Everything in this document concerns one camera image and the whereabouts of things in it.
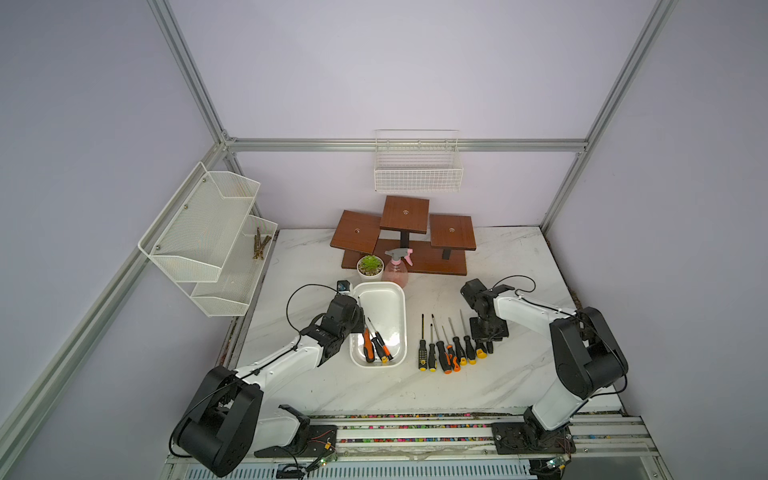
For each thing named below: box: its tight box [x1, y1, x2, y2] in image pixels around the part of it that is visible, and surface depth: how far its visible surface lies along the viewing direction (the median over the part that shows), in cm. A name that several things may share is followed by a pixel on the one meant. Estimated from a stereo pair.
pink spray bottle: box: [383, 248, 413, 288], surface depth 97 cm
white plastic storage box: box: [349, 281, 407, 369], surface depth 92 cm
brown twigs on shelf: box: [253, 227, 272, 259], surface depth 100 cm
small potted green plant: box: [356, 255, 385, 282], surface depth 100 cm
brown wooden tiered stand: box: [330, 196, 477, 276], surface depth 101 cm
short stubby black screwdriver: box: [475, 340, 488, 359], surface depth 89 cm
